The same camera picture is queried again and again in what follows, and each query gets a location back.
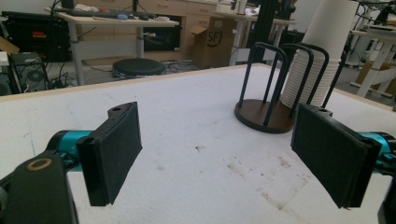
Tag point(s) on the stack of white paper cups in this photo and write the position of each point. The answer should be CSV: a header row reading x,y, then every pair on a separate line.
x,y
330,28

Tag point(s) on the black metal frame post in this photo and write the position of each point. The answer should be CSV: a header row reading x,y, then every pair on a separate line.
x,y
263,21

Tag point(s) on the white-legged desk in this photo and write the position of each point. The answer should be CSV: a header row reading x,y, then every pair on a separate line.
x,y
376,46

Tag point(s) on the black keyboard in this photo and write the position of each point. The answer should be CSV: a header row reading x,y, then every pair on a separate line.
x,y
93,13

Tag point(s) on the light wooden desk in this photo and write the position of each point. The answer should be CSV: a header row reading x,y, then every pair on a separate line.
x,y
124,22

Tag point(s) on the white foam table mat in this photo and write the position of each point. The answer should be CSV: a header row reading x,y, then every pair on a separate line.
x,y
199,118

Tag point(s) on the black equipment case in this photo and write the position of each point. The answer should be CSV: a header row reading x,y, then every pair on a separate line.
x,y
37,34

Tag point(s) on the wooden cabinet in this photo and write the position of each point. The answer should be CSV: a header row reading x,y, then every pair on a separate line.
x,y
196,9

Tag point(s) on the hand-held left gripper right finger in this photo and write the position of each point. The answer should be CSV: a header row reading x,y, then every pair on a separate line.
x,y
333,158

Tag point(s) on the brown cardboard box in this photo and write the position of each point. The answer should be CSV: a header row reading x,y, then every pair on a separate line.
x,y
211,46

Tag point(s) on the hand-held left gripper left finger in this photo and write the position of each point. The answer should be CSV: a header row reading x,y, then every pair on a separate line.
x,y
112,155

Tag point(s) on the black round stool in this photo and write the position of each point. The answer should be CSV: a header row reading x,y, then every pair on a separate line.
x,y
138,67

